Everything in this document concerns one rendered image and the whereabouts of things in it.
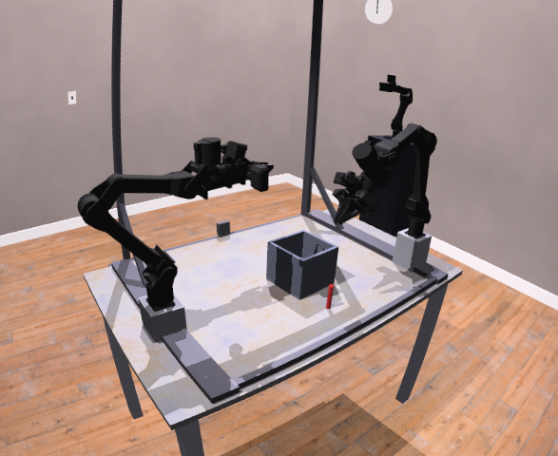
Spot red peg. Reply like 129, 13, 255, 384
326, 284, 334, 309

